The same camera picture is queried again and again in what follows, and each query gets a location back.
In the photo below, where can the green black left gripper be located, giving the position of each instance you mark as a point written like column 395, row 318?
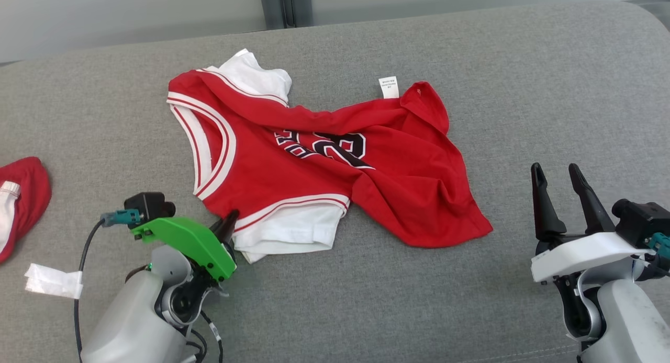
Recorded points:
column 188, row 242

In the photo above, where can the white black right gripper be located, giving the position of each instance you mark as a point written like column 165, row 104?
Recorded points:
column 586, row 256

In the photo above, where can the red white basketball jersey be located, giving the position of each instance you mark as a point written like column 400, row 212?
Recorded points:
column 293, row 180

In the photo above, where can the red white basketball shorts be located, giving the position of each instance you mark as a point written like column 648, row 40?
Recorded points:
column 31, row 195

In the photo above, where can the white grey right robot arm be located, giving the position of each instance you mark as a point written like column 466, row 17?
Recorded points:
column 628, row 321

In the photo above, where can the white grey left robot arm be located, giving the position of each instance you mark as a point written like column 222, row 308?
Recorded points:
column 131, row 321

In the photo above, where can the white tape label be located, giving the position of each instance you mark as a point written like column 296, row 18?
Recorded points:
column 52, row 282

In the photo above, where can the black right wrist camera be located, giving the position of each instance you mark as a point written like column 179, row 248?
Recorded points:
column 644, row 222

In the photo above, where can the grey metal partition post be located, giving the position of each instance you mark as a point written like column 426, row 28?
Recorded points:
column 272, row 7

